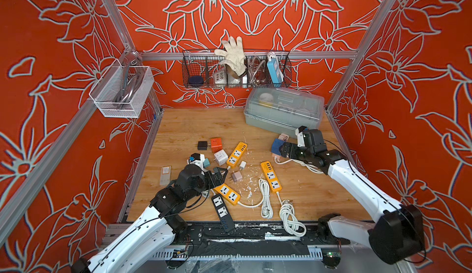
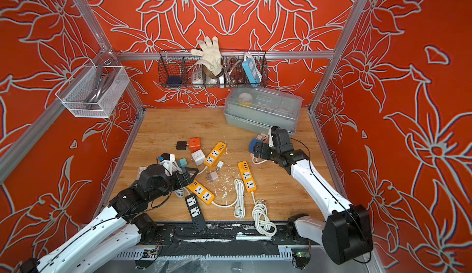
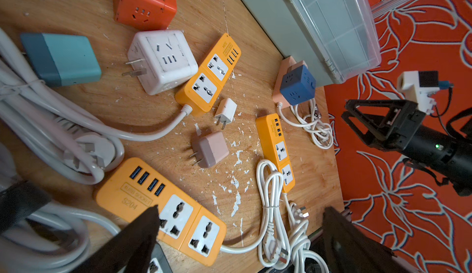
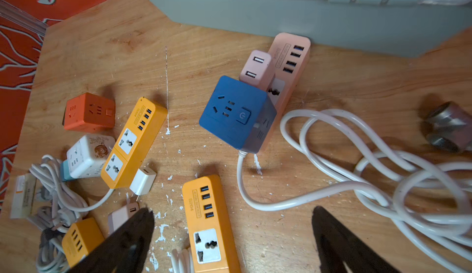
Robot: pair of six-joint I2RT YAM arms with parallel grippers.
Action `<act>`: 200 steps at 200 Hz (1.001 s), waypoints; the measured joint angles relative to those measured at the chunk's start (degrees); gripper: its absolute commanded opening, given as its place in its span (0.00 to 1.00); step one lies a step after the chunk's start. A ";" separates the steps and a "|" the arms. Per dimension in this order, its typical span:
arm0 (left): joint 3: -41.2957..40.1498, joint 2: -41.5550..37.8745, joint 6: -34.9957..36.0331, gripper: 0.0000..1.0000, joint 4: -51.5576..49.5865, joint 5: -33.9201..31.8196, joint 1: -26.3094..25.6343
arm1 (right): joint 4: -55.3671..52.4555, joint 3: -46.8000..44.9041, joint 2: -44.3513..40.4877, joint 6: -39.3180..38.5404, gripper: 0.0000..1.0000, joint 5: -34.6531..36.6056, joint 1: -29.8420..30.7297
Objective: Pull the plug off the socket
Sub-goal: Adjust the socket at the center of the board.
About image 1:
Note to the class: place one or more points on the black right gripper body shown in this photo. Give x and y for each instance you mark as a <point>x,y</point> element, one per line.
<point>298,153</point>

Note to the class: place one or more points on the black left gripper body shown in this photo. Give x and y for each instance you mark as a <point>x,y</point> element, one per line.
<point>204,183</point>

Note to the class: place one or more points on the pink power strip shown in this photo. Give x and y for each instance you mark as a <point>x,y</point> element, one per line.
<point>284,137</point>

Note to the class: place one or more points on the white teal plug adapter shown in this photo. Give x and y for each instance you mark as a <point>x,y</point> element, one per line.
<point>221,157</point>

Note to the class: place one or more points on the small black cube adapter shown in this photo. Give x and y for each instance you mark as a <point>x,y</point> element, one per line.
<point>202,145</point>

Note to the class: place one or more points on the black power strip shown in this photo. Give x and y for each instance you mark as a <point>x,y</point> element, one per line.
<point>223,213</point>

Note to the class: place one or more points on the blue cube adapter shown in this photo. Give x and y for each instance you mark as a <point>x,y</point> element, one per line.
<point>275,147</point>

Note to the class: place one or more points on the orange-red cube adapter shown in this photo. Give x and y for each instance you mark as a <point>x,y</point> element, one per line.
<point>216,144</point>

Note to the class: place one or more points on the small pink USB charger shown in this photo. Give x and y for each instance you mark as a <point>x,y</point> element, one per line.
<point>237,176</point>

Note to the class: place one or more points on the short yellow power strip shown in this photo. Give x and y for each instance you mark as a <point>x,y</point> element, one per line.
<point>236,155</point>

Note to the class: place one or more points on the small white plug adapter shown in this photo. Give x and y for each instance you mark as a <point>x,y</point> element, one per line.
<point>242,165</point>

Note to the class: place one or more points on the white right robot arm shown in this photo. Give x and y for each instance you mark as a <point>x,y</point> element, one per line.
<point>396,231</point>

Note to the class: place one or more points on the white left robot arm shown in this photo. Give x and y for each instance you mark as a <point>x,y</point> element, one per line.
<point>157,227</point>

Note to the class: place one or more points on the small teal plug adapter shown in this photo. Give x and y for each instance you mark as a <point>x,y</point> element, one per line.
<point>206,163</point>

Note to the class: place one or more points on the white socket in basket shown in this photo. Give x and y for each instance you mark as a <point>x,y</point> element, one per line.
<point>220,77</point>

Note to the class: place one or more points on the small transparent plastic card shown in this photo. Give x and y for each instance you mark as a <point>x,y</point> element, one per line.
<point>165,175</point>

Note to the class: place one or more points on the grey plastic storage box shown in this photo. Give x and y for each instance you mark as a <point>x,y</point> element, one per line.
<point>282,110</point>

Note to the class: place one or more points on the blue power bank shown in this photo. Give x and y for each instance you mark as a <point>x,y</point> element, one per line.
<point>275,73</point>

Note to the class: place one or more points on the dark round item in basket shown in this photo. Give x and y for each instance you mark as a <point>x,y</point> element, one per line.
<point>196,81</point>

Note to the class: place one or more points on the white work glove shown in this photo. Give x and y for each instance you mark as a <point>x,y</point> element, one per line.
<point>233,55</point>

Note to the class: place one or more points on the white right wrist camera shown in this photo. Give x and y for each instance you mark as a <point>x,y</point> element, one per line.
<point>303,136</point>

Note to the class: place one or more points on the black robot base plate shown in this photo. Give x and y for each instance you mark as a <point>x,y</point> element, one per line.
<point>201,231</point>

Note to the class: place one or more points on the black wire wall basket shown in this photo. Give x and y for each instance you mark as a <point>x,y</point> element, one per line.
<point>204,68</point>

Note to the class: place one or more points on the white wire wall basket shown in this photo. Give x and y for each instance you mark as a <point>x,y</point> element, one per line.
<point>122,92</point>

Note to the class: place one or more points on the aluminium frame post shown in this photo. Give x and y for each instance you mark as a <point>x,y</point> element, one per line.
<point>119,24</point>

